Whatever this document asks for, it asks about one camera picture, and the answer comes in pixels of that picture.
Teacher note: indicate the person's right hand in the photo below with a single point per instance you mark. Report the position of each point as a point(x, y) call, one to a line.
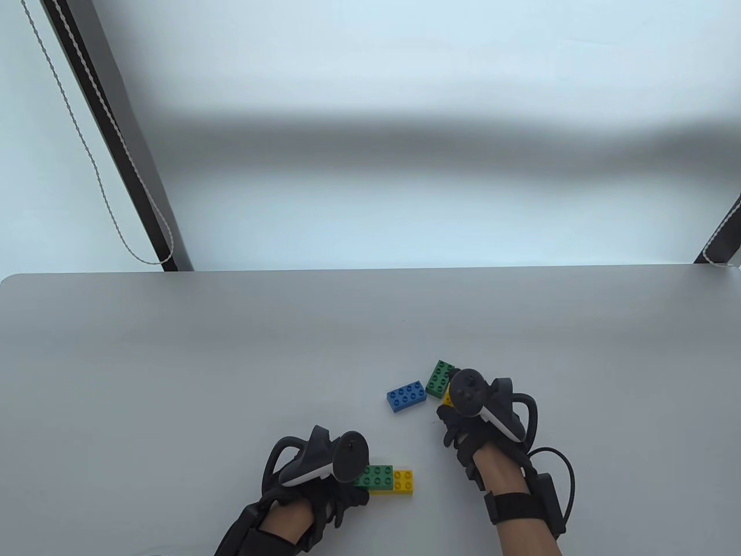
point(463, 440)

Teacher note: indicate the person's left hand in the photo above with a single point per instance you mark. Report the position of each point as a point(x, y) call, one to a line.
point(324, 503)

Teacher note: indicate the person's left fingers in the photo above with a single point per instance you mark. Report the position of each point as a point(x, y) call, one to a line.
point(341, 499)

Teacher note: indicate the person's right fingers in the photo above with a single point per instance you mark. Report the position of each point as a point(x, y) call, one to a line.
point(450, 425)

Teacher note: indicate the person's left forearm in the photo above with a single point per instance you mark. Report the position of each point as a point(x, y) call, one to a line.
point(277, 530)

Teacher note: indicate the person's right forearm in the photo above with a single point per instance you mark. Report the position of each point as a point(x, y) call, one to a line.
point(509, 504)

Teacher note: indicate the black white right glove controller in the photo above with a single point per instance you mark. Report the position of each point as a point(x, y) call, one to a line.
point(480, 402)

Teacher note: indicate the black white glove controller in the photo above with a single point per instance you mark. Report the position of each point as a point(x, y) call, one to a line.
point(480, 402)
point(324, 460)

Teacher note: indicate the black white left glove controller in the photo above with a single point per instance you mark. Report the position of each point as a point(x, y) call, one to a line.
point(324, 460)

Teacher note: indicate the green toy brick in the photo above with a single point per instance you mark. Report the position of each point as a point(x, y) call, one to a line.
point(438, 378)
point(377, 476)

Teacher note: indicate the blue toy brick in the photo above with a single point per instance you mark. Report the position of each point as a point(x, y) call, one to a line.
point(407, 396)

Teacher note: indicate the black metal pole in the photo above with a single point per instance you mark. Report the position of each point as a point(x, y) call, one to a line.
point(118, 136)
point(723, 234)

